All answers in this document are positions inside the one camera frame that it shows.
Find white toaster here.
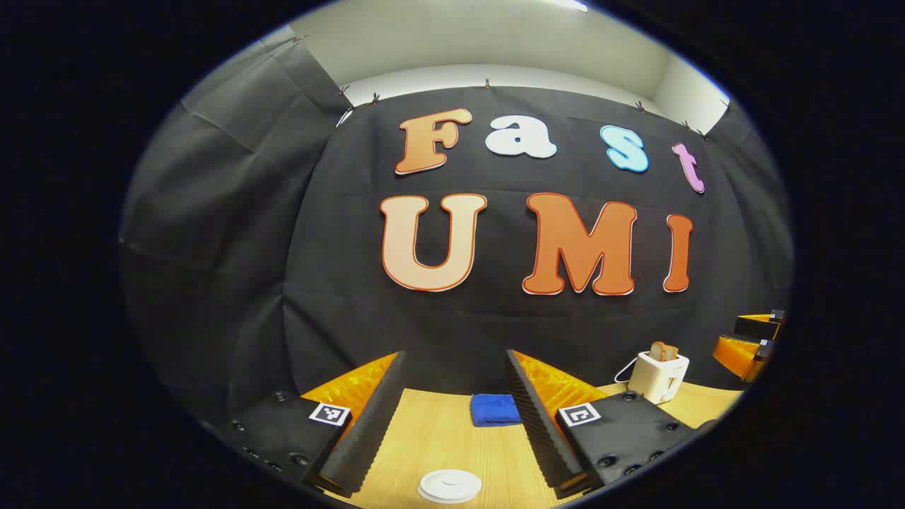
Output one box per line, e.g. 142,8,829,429
627,351,690,405

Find black backdrop cloth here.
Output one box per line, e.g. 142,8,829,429
120,35,794,425

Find blue towel cloth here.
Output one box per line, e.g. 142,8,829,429
470,394,524,428

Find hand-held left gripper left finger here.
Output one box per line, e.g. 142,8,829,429
212,350,409,499

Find white teacup lid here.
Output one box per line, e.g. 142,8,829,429
419,469,483,504

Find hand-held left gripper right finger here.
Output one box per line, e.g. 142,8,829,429
504,349,718,501

